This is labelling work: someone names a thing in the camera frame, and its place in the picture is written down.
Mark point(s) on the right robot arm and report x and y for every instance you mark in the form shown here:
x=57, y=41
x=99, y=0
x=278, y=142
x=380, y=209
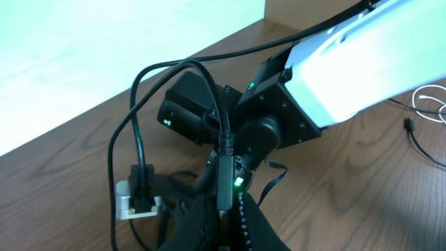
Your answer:
x=381, y=50

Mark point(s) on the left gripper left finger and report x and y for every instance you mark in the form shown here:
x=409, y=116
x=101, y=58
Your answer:
x=198, y=231

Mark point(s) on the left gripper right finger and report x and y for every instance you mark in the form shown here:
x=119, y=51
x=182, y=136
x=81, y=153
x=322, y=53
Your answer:
x=250, y=230

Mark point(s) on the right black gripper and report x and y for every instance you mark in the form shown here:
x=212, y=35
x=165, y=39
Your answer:
x=176, y=191

